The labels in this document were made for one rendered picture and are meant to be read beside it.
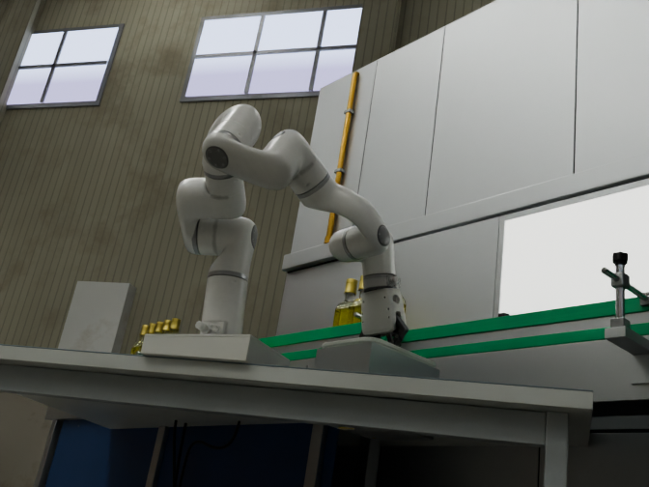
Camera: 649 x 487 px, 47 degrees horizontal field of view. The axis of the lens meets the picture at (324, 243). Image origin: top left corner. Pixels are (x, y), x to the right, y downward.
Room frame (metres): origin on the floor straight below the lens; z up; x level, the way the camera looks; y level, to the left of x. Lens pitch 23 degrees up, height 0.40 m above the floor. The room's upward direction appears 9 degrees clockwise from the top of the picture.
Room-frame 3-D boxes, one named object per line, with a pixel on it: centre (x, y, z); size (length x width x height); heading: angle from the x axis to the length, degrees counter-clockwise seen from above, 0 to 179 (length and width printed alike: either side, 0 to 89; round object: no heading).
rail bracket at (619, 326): (1.30, -0.57, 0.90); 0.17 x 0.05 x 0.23; 129
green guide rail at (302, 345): (2.49, 0.42, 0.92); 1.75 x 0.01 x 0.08; 39
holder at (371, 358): (1.66, -0.18, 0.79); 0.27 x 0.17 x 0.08; 129
